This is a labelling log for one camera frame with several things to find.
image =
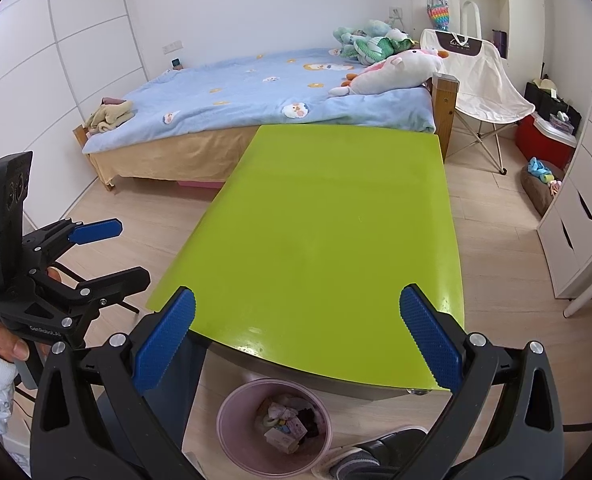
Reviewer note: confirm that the person's left hand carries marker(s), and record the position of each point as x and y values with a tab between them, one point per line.
3	342

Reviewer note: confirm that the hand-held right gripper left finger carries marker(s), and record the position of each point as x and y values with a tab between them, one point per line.
165	340

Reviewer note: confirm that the brown pet bed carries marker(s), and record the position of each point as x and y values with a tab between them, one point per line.
538	195

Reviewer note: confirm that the translucent slipper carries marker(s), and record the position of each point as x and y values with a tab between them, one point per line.
326	467

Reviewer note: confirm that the bed with blue blanket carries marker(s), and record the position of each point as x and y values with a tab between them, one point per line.
445	110

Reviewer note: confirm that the white pink plush toy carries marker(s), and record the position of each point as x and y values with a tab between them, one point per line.
395	72

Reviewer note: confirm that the white wall socket panel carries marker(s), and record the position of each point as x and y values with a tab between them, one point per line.
172	47

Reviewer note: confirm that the white drawer dresser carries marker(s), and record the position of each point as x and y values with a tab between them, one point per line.
583	210

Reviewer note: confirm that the teal plush toy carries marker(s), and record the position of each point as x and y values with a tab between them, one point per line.
358	35

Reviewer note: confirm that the purple box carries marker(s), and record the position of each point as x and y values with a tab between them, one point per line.
499	44

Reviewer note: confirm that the pink trash bin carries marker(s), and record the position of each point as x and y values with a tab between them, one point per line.
232	440

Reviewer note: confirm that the white folding camp chair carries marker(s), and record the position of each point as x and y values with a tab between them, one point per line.
480	85

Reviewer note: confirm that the green table mat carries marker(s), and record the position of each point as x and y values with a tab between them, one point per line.
326	240

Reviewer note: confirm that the red storage box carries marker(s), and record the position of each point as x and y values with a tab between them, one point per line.
543	145

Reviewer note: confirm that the white wardrobe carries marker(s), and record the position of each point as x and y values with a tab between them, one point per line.
51	60

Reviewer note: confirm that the black binder clip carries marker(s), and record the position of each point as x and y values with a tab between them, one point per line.
310	419

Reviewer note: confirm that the white wall socket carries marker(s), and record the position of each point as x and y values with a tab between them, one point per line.
395	13

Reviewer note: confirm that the light blue printed blanket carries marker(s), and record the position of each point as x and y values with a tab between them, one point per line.
251	90

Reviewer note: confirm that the folded beige towel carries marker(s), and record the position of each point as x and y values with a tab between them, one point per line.
108	116

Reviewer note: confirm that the person's right leg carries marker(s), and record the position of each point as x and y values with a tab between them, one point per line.
375	455

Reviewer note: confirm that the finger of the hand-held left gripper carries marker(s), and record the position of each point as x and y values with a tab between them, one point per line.
121	282
96	231

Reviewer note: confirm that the pink box under bed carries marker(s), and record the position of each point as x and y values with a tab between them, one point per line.
201	185

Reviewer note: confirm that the beige bed sheet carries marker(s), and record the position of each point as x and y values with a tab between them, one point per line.
176	157

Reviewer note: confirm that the small pastel box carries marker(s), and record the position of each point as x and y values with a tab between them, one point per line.
286	437

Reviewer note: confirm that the white pole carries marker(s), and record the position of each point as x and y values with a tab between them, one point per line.
588	301

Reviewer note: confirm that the light blue soft toy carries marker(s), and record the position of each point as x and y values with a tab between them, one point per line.
538	167

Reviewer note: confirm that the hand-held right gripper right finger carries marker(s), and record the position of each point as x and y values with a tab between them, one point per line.
430	337

